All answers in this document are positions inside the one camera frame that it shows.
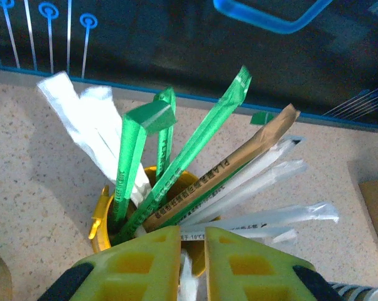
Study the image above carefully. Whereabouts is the green wrapped straw folded tip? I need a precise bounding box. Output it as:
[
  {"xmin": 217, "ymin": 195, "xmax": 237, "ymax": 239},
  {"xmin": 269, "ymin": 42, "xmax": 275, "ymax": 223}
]
[{"xmin": 112, "ymin": 102, "xmax": 178, "ymax": 226}]

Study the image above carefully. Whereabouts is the green wrapped straw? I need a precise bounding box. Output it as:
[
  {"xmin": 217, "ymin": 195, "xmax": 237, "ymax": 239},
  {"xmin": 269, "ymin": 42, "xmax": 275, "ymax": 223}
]
[
  {"xmin": 152, "ymin": 87, "xmax": 177, "ymax": 176},
  {"xmin": 251, "ymin": 111, "xmax": 275, "ymax": 125},
  {"xmin": 118, "ymin": 65, "xmax": 252, "ymax": 242}
]

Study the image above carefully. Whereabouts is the yellow metal bucket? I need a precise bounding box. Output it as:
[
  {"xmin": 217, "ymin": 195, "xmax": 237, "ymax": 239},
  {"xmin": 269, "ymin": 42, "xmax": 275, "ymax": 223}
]
[{"xmin": 88, "ymin": 166, "xmax": 222, "ymax": 278}]

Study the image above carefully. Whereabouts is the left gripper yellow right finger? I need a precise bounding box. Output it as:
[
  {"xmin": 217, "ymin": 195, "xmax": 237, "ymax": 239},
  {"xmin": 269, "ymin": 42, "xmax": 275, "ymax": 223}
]
[{"xmin": 204, "ymin": 226, "xmax": 338, "ymax": 301}]

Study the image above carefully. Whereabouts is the white paper wrapped straw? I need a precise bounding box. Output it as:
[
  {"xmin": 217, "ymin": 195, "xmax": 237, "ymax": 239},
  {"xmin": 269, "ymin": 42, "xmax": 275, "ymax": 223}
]
[
  {"xmin": 78, "ymin": 86, "xmax": 127, "ymax": 164},
  {"xmin": 36, "ymin": 71, "xmax": 152, "ymax": 204}
]

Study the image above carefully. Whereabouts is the brown paper wrapped straw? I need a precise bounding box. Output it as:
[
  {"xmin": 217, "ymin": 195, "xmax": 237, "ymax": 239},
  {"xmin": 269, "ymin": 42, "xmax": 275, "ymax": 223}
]
[{"xmin": 143, "ymin": 103, "xmax": 301, "ymax": 233}]

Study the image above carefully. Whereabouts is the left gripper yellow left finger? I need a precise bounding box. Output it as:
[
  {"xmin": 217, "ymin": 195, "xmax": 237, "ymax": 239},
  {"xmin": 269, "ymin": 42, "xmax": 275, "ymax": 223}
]
[{"xmin": 37, "ymin": 225, "xmax": 181, "ymax": 301}]

